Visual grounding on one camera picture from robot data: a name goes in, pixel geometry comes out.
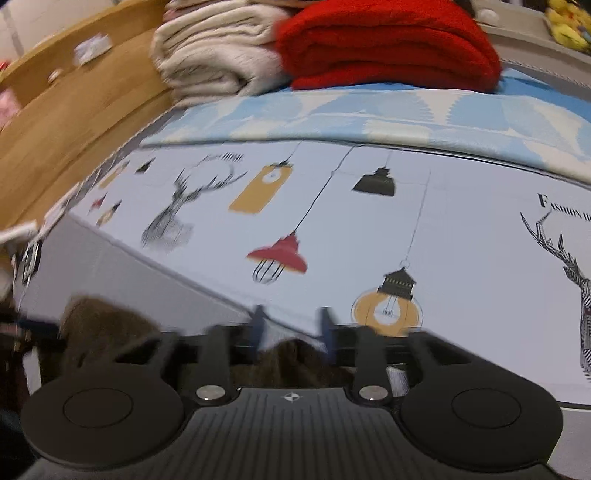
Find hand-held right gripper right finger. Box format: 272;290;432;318
316;307;463;409

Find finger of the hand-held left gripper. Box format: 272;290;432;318
0;314;62;346

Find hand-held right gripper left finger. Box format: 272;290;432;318
111;305;271;409

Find brown corduroy pants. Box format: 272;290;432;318
58;296;410;403

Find printed bed sheet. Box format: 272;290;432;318
9;138;591;408

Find light blue leaf-print blanket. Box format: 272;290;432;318
140;69;591;165

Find white folded blanket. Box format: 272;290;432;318
152;0;297;110

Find red folded blanket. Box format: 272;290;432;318
276;0;503;94

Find pink white folded quilt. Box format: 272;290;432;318
164;0;296;12

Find white window sill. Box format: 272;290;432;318
480;22;591;89

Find yellow duck plush toy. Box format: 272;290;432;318
547;0;591;52

